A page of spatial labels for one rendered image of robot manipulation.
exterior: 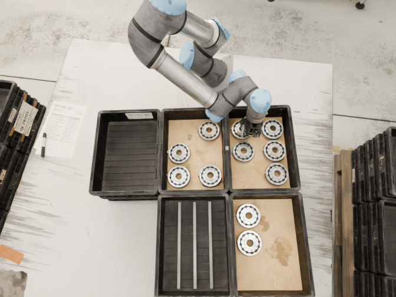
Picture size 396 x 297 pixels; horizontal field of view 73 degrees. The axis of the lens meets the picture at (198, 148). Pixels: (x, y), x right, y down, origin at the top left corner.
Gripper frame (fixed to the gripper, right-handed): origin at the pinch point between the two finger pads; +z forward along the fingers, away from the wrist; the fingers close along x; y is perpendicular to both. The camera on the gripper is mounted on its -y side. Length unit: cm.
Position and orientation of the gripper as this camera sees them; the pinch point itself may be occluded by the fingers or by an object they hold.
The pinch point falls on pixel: (248, 129)
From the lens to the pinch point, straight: 131.7
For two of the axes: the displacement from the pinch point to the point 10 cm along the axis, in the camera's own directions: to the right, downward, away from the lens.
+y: -1.0, 9.5, -3.1
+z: 0.5, 3.1, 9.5
